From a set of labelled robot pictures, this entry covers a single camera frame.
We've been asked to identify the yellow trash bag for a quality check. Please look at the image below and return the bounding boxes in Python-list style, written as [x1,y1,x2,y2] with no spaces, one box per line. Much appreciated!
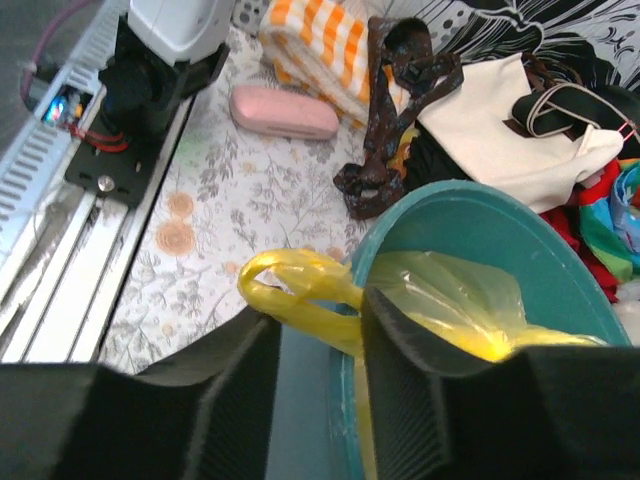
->
[238,249,603,479]

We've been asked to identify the orange checkered towel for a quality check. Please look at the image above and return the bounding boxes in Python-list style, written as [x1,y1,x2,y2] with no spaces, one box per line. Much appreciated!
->
[258,0,373,130]

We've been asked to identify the pink cylinder bottle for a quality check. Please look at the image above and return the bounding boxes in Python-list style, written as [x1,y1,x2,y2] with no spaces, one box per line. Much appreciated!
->
[229,85,339,140]

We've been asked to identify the cream canvas tote bag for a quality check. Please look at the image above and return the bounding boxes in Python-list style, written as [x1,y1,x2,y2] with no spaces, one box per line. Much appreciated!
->
[418,53,623,213]

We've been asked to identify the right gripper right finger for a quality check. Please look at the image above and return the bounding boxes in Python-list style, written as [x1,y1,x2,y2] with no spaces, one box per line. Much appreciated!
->
[361,287,495,479]

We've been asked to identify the teal trash bin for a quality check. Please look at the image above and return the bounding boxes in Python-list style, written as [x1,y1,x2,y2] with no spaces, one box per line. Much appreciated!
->
[266,181,633,479]

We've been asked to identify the red cloth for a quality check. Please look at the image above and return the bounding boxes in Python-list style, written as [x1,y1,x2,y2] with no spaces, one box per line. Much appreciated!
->
[540,160,633,304]

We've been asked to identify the black folded cloth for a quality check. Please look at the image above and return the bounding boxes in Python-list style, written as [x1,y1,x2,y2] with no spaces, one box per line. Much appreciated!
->
[404,124,470,192]

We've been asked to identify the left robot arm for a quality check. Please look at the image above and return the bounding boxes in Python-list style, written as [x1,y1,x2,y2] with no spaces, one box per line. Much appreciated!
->
[99,0,234,138]

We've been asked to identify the colourful printed cloth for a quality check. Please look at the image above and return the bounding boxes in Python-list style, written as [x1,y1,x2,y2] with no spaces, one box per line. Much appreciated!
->
[578,158,639,285]

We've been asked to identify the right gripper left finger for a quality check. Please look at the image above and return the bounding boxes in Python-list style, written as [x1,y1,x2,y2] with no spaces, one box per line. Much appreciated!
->
[137,307,281,479]

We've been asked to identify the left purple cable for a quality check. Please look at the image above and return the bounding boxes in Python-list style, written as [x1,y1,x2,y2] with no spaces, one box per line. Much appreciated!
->
[19,0,101,101]

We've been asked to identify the brown patterned shoe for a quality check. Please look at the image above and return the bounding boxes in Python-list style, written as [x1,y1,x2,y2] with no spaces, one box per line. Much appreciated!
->
[333,16,464,221]

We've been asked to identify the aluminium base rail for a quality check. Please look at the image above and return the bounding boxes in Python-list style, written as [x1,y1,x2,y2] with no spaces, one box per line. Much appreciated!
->
[1,101,192,363]

